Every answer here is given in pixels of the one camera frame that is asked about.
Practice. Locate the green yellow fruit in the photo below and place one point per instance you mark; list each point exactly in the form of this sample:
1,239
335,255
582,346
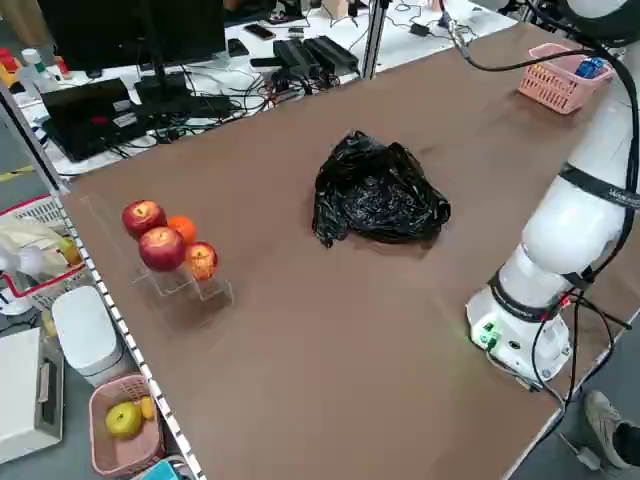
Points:
70,251

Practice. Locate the black laptop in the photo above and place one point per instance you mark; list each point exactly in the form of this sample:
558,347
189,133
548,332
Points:
85,120

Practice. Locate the black smartphone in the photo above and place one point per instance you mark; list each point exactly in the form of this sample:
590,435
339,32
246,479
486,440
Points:
260,31

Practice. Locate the black monitor stand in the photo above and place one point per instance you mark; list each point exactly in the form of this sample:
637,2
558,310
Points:
160,92

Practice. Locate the blue snack packet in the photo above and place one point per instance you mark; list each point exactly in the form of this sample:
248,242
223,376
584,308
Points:
589,67

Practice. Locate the orange fruit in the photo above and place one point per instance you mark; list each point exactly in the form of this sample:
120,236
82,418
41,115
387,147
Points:
184,229

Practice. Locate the black monitor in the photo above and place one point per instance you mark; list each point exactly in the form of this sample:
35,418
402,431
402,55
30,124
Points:
100,30

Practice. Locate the grey white box machine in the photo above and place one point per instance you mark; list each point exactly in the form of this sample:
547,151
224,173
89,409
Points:
20,390

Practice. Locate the black plastic bag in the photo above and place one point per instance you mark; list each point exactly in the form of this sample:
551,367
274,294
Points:
380,200

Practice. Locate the small yellow fruit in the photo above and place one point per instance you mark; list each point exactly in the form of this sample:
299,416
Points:
146,407

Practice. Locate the small black adapter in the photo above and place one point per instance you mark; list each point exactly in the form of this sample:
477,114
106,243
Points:
420,29

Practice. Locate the black power supply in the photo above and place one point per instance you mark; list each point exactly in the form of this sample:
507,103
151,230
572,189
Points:
295,57
332,52

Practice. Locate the rounded white appliance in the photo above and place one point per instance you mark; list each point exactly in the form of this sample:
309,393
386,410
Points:
85,330

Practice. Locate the person's shoe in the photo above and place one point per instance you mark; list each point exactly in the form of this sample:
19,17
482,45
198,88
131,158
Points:
607,425

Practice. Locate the yellow pear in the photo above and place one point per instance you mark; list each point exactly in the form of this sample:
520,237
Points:
123,421

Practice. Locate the white basket red rim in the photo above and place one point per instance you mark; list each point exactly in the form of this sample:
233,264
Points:
37,210

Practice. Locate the aluminium frame post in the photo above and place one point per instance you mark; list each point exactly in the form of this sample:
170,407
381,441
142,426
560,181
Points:
375,40
30,135

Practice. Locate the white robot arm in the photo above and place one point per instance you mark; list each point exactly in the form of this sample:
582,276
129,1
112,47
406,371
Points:
565,230

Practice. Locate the teal box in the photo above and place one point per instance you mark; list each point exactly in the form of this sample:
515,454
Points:
165,471

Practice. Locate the pink plastic basket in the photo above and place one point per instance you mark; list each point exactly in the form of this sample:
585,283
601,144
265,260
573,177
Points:
125,455
550,85

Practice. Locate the white plastic bottle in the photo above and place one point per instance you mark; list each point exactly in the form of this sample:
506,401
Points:
35,72

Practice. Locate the clear acrylic fruit stand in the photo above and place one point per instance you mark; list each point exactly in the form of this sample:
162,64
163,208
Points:
212,295

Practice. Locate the red yellow apple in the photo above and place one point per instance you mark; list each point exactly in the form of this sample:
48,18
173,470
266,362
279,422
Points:
202,260

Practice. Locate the slotted aluminium table rail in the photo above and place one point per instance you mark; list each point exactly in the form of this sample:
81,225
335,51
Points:
130,340

